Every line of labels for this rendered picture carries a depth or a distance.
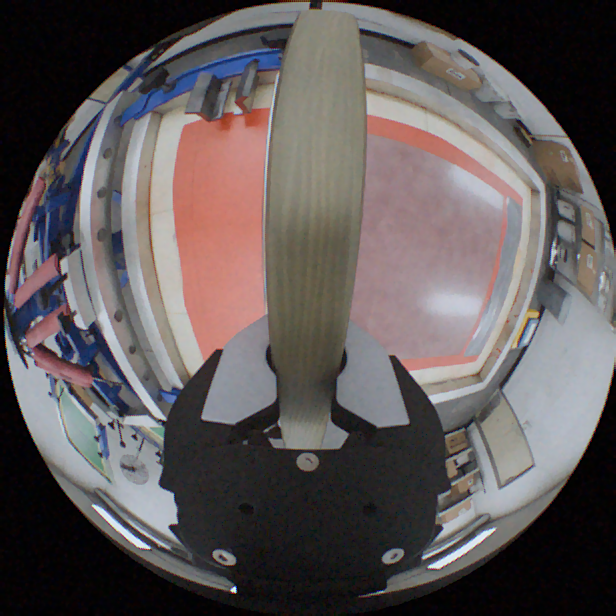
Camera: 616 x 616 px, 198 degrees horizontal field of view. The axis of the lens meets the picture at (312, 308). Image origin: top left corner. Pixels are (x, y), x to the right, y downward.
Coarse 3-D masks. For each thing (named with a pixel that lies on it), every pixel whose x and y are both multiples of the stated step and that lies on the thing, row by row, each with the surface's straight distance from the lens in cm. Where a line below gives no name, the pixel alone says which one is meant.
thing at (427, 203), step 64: (192, 128) 32; (256, 128) 28; (384, 128) 29; (192, 192) 29; (256, 192) 25; (384, 192) 26; (448, 192) 32; (512, 192) 47; (192, 256) 30; (384, 256) 27; (448, 256) 32
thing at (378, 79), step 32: (416, 96) 32; (448, 96) 36; (480, 128) 37; (128, 160) 35; (512, 160) 45; (128, 192) 33; (544, 192) 59; (128, 224) 33; (544, 224) 56; (128, 256) 34; (160, 320) 36; (512, 320) 55; (160, 352) 39; (448, 384) 52; (480, 384) 61
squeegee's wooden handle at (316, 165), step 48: (288, 48) 10; (336, 48) 9; (288, 96) 7; (336, 96) 7; (288, 144) 6; (336, 144) 6; (288, 192) 6; (336, 192) 6; (288, 240) 6; (336, 240) 6; (288, 288) 6; (336, 288) 6; (288, 336) 7; (336, 336) 7; (288, 384) 9; (288, 432) 13
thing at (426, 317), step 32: (224, 256) 28; (256, 256) 26; (192, 288) 32; (224, 288) 29; (256, 288) 28; (384, 288) 29; (416, 288) 31; (448, 288) 35; (480, 288) 41; (192, 320) 35; (224, 320) 32; (352, 320) 30; (384, 320) 31; (416, 320) 34; (448, 320) 38; (416, 352) 39; (448, 352) 44
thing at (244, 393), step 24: (240, 336) 10; (264, 336) 10; (240, 360) 9; (264, 360) 9; (216, 384) 8; (240, 384) 8; (264, 384) 8; (216, 408) 8; (240, 408) 7; (264, 408) 7; (240, 432) 8
